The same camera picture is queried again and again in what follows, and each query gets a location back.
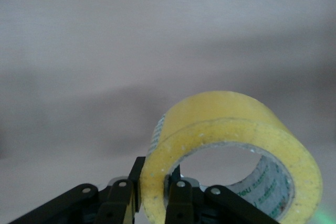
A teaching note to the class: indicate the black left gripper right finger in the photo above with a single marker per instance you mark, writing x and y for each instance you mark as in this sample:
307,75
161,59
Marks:
183,203

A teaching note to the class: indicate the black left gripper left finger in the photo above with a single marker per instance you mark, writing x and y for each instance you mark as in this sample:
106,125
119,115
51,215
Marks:
115,200

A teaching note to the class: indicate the yellow packing tape roll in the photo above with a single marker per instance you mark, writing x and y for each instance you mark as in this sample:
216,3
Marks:
236,129

